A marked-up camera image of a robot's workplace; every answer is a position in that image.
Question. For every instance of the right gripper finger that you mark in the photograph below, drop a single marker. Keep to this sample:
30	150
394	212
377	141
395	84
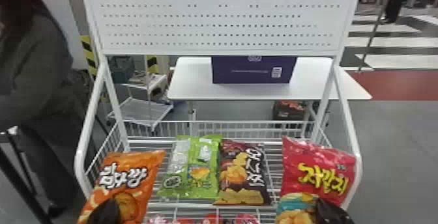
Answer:
330	215

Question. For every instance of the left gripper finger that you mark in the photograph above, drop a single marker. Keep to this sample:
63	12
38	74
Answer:
106	213

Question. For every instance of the red snack packet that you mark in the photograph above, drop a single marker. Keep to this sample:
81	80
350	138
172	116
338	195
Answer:
318	163

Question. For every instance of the orange snack packet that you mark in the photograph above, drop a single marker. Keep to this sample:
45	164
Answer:
137	163

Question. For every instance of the green snack packet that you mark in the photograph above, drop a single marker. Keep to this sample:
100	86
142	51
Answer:
202	184

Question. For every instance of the dark brown snack packet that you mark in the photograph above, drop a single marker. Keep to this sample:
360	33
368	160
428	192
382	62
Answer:
239	170

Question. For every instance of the white shelf trolley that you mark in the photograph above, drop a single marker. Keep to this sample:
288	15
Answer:
140	110

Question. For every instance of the black box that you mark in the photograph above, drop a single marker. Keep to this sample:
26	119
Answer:
289	110

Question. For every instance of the white side table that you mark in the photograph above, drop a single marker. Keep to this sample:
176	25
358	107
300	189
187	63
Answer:
191	81

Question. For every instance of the purple box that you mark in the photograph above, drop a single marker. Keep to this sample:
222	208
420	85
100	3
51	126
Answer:
246	69

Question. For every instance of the yellow black striped post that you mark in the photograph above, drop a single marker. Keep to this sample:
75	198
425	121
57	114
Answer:
152	64
89	54

